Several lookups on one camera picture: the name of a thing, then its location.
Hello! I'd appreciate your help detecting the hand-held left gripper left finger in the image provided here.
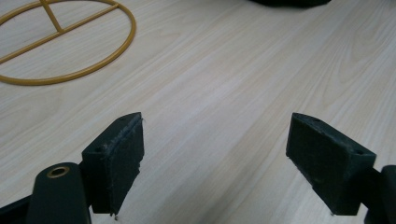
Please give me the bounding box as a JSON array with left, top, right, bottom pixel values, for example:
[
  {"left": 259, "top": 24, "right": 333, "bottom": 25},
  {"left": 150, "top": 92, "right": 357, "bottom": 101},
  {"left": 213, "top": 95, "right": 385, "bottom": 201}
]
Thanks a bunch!
[{"left": 81, "top": 112, "right": 146, "bottom": 217}]

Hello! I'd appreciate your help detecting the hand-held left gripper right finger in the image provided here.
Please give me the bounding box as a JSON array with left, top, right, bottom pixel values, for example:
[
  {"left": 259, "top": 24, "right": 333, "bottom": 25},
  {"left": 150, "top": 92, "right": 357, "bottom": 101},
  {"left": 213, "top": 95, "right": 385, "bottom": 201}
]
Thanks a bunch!
[{"left": 285, "top": 112, "right": 377, "bottom": 217}]

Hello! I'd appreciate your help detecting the dark cloth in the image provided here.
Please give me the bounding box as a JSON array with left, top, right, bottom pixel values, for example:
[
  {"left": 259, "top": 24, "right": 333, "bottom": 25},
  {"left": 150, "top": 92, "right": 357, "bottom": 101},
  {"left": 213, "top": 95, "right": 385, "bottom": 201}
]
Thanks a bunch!
[{"left": 248, "top": 0, "right": 332, "bottom": 8}]

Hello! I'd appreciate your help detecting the gold metal wire stand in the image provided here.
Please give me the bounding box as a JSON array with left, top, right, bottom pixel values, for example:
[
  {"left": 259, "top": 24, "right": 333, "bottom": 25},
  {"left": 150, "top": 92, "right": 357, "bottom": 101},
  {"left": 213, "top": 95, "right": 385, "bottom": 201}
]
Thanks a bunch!
[{"left": 0, "top": 0, "right": 137, "bottom": 87}]

